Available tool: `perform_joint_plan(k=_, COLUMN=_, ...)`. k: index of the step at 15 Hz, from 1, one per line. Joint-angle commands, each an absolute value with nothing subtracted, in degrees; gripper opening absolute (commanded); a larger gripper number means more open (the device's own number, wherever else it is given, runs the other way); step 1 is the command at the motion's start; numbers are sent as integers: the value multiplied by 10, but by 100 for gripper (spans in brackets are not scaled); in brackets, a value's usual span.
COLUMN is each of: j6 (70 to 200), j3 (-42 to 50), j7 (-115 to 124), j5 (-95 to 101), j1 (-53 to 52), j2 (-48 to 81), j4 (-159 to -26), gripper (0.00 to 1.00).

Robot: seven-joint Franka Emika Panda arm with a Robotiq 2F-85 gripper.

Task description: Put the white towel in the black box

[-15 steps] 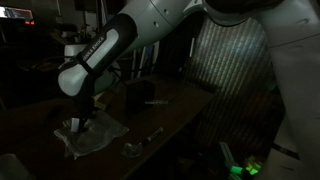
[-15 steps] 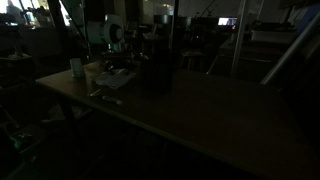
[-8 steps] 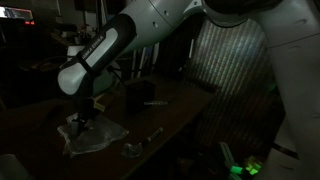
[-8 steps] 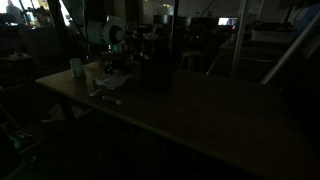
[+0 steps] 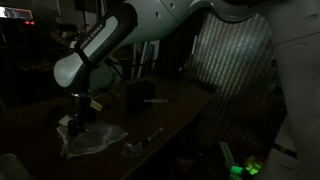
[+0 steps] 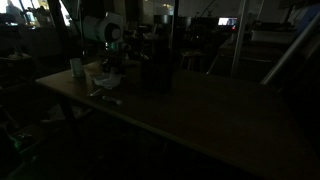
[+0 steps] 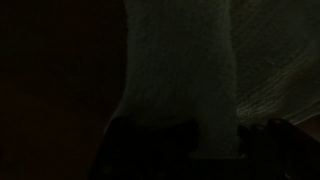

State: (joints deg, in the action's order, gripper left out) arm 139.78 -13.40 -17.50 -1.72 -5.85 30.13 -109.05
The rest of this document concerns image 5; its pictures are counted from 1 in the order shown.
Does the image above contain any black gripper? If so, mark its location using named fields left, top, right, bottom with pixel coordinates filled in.
left=67, top=93, right=98, bottom=136

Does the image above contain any green glowing object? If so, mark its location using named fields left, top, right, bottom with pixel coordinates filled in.
left=229, top=159, right=264, bottom=176

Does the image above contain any corrugated metal panel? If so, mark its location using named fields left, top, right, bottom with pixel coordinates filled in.
left=181, top=11, right=288, bottom=161

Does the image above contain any monitor with red light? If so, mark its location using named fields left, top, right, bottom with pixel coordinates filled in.
left=0, top=5, right=36, bottom=26

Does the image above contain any white towel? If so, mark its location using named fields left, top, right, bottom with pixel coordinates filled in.
left=56, top=114, right=129, bottom=160

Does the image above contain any crumpled clear plastic wrapper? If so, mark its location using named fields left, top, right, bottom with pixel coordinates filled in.
left=120, top=142, right=145, bottom=159

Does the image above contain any black box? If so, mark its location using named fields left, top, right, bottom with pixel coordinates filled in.
left=124, top=78, right=157, bottom=118

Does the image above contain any white rounded object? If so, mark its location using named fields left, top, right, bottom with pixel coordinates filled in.
left=0, top=153, right=35, bottom=180

